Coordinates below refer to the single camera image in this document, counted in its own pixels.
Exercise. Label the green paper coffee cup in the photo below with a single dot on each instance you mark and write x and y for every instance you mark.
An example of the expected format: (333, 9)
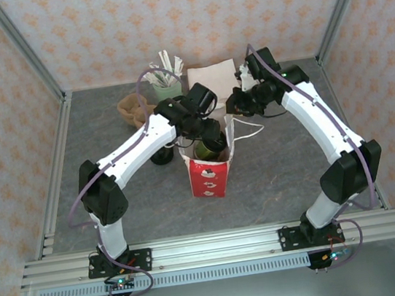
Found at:
(202, 150)

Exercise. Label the brown pulp cup carrier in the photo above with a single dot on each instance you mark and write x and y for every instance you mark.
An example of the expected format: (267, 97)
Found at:
(222, 156)

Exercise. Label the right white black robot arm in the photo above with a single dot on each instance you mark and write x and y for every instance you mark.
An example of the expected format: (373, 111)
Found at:
(323, 126)

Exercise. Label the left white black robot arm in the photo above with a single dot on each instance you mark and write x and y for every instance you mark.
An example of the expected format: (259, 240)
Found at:
(132, 151)

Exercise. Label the green straw holder cup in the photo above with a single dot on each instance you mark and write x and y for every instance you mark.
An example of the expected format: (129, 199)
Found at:
(167, 91)

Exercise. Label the white napkin stack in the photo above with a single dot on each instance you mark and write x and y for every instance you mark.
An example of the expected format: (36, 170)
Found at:
(209, 74)

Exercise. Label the white wrapped straw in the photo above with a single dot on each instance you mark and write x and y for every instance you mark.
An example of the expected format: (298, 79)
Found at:
(151, 79)
(164, 64)
(178, 66)
(155, 73)

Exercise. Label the stack of pulp cup carriers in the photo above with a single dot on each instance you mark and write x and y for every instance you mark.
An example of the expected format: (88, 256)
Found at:
(129, 108)

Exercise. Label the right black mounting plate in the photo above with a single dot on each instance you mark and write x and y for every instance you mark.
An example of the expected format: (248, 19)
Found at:
(287, 240)

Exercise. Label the black mounting plate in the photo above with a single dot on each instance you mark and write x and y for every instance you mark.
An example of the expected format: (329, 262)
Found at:
(140, 261)
(287, 240)

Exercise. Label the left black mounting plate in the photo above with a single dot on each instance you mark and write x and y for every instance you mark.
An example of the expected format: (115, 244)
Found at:
(140, 261)

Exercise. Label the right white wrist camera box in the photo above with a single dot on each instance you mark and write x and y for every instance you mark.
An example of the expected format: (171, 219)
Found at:
(247, 80)

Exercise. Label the right aluminium side rail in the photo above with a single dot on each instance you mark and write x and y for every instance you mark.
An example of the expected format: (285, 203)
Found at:
(332, 88)

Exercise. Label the aluminium side rail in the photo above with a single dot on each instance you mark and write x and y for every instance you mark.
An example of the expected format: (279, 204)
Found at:
(63, 126)
(332, 88)

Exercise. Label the right aluminium frame post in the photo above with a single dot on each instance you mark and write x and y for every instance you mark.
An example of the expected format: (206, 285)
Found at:
(343, 6)

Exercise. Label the aluminium frame post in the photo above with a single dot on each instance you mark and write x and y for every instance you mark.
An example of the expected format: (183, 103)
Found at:
(343, 6)
(25, 50)

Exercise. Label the left aluminium side rail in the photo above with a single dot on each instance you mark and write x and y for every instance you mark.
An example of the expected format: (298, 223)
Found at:
(63, 126)

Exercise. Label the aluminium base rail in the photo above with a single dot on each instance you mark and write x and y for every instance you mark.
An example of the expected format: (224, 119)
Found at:
(215, 248)

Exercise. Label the left aluminium frame post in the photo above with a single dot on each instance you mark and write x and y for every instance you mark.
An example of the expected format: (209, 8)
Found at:
(25, 50)

